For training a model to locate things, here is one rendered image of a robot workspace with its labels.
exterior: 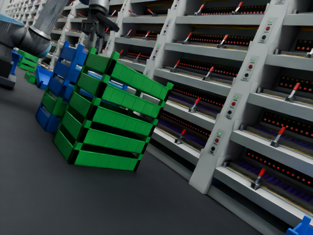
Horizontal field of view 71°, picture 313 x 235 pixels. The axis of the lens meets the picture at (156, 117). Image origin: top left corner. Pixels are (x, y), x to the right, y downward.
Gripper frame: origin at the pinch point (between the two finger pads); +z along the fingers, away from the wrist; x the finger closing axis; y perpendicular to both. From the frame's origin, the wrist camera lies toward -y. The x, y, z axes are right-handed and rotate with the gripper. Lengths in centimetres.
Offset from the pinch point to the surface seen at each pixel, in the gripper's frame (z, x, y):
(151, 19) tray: -49, -67, 2
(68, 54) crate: 3.3, 5.6, 9.8
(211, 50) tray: -16, -34, -49
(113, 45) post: -35, -90, 44
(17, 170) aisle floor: 45, 42, -12
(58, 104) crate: 26.2, 8.9, 7.5
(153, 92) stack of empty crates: 15.6, 6.3, -33.2
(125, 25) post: -55, -92, 37
